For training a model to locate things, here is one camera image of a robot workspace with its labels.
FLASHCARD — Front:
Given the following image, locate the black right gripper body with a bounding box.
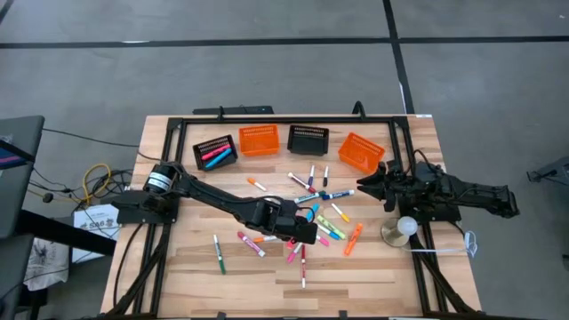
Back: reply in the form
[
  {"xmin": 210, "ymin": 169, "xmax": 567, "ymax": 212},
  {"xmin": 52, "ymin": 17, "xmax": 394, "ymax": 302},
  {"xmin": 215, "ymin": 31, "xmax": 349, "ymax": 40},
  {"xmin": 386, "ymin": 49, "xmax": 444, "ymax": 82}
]
[{"xmin": 376, "ymin": 160, "xmax": 417, "ymax": 213}]

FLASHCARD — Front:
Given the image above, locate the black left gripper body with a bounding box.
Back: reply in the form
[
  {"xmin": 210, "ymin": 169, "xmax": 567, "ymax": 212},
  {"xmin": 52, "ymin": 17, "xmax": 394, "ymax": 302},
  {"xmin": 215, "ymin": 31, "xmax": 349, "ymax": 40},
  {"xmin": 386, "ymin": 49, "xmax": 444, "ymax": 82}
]
[{"xmin": 242, "ymin": 197, "xmax": 319, "ymax": 245}]

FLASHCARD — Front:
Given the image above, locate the blue Expo marker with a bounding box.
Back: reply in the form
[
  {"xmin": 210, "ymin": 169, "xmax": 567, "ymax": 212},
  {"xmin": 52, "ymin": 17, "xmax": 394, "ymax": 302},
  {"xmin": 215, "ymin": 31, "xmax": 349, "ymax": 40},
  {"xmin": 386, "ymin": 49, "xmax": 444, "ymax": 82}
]
[{"xmin": 320, "ymin": 188, "xmax": 357, "ymax": 202}]

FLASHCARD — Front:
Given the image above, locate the magenta Expo marker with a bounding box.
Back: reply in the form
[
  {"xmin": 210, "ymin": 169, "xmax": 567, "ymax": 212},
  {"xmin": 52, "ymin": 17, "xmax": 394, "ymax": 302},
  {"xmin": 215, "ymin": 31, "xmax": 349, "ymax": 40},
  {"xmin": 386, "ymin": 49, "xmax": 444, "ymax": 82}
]
[{"xmin": 236, "ymin": 229, "xmax": 267, "ymax": 259}]

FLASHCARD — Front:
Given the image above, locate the maroon Expo marker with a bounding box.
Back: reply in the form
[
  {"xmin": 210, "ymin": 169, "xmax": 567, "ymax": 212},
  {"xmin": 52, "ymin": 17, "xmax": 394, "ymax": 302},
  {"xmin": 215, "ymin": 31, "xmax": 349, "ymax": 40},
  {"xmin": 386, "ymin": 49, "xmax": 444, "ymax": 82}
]
[{"xmin": 287, "ymin": 172, "xmax": 317, "ymax": 194}]

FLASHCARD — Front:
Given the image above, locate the long thin red marker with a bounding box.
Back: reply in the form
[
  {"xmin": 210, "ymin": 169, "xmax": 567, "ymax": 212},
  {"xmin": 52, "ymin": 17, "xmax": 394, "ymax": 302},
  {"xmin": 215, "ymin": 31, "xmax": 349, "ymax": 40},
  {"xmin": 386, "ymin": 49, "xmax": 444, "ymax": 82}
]
[{"xmin": 300, "ymin": 244, "xmax": 308, "ymax": 290}]

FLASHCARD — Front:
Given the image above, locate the yellow-green highlighter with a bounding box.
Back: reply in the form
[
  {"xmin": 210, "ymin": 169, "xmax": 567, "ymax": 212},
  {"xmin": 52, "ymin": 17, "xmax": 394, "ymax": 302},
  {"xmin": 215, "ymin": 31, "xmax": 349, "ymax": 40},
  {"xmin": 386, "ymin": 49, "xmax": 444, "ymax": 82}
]
[{"xmin": 316, "ymin": 214, "xmax": 347, "ymax": 241}]

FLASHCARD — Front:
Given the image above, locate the orange Sharpie highlighter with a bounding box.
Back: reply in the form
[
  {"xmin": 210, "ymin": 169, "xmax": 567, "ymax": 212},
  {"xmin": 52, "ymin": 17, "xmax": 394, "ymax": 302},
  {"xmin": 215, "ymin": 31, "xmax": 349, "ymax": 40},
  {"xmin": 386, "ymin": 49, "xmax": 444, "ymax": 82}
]
[{"xmin": 342, "ymin": 222, "xmax": 365, "ymax": 258}]

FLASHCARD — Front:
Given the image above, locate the long thin green marker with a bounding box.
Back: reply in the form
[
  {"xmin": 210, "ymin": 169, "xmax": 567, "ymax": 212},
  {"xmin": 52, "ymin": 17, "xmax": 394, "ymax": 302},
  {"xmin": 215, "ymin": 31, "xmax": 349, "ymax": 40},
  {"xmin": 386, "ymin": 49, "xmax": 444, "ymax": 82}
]
[{"xmin": 212, "ymin": 234, "xmax": 227, "ymax": 276}]

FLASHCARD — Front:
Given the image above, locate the orange plastic basket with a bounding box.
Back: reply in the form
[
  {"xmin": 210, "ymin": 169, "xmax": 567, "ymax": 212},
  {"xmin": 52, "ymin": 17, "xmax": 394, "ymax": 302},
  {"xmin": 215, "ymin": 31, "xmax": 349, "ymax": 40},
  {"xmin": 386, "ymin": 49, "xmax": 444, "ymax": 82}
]
[
  {"xmin": 337, "ymin": 132, "xmax": 387, "ymax": 175},
  {"xmin": 238, "ymin": 124, "xmax": 282, "ymax": 157}
]

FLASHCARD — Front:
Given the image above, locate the brass lamp with white bulb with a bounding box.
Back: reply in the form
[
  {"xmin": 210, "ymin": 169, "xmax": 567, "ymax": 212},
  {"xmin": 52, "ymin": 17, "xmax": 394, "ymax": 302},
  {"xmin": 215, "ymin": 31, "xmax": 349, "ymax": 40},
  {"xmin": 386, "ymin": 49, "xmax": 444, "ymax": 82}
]
[{"xmin": 381, "ymin": 215, "xmax": 420, "ymax": 249}]

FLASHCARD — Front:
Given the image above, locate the white marker yellow cap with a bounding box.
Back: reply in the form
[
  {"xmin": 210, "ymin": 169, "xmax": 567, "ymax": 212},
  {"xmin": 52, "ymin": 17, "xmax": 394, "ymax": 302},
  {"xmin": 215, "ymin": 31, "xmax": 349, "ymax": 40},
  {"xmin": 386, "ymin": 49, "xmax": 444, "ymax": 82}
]
[{"xmin": 331, "ymin": 203, "xmax": 351, "ymax": 224}]

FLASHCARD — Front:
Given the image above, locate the white marker blue cap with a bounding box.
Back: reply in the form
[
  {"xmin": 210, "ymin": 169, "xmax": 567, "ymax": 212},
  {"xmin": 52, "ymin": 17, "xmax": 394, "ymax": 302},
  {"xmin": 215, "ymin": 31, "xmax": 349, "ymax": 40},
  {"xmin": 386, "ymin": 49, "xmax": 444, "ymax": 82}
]
[{"xmin": 317, "ymin": 224, "xmax": 341, "ymax": 242}]

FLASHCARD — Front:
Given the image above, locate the black plastic basket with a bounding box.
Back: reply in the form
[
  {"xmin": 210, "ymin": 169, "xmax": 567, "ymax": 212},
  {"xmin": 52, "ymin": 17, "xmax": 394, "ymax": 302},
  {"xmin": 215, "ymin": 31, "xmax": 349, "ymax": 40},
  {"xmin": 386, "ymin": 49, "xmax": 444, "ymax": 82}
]
[
  {"xmin": 286, "ymin": 124, "xmax": 331, "ymax": 156},
  {"xmin": 192, "ymin": 134, "xmax": 239, "ymax": 172}
]

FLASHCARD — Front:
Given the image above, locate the black power strip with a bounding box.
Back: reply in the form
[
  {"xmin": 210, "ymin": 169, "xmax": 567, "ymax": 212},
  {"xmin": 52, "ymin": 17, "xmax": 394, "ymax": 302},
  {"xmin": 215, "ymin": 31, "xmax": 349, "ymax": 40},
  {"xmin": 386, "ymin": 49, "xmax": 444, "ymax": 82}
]
[{"xmin": 192, "ymin": 105, "xmax": 276, "ymax": 116}]

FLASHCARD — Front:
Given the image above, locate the white printed paper sheet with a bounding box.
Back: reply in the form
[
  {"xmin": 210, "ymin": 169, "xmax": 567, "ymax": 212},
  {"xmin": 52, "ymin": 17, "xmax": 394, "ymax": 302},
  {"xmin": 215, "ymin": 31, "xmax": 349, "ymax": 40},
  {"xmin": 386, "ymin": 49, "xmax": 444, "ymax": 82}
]
[{"xmin": 72, "ymin": 204, "xmax": 121, "ymax": 264}]

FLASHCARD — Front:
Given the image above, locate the black bar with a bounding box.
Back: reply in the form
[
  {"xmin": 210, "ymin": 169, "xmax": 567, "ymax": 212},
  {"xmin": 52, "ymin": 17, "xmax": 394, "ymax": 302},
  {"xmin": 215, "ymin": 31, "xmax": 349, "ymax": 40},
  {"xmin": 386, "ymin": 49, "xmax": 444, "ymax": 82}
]
[{"xmin": 17, "ymin": 208, "xmax": 117, "ymax": 258}]

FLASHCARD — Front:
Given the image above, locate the white printed cloth bag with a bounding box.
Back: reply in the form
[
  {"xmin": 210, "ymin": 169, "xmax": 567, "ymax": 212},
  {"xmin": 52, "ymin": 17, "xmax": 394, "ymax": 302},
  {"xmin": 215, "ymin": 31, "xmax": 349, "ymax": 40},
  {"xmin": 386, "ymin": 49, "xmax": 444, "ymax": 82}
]
[{"xmin": 22, "ymin": 237, "xmax": 70, "ymax": 292}]

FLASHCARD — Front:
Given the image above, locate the dark grey desk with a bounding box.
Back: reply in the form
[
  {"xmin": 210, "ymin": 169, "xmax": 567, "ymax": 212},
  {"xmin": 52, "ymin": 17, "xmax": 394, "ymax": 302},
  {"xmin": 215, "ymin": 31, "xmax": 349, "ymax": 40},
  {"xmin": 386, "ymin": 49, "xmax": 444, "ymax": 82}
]
[
  {"xmin": 0, "ymin": 115, "xmax": 45, "ymax": 241},
  {"xmin": 0, "ymin": 233, "xmax": 36, "ymax": 320}
]

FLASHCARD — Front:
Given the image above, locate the white lamp cable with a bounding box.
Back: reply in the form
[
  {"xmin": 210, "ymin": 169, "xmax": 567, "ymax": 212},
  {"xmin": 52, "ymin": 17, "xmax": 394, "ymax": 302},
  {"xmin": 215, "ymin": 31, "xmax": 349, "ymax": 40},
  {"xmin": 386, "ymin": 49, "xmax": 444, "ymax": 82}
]
[{"xmin": 402, "ymin": 229, "xmax": 479, "ymax": 260}]

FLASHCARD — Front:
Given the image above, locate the yellow cable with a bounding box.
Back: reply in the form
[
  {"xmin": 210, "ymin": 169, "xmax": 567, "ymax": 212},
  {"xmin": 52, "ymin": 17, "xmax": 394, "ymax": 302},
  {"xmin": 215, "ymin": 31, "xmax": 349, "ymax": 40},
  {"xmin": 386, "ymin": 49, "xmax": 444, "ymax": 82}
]
[{"xmin": 82, "ymin": 163, "xmax": 112, "ymax": 208}]

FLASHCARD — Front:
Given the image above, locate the black floor cable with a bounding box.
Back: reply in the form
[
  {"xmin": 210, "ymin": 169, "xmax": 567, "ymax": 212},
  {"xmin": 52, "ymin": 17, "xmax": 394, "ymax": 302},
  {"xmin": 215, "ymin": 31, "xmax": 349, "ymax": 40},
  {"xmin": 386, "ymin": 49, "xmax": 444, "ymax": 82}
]
[{"xmin": 42, "ymin": 127, "xmax": 161, "ymax": 162}]

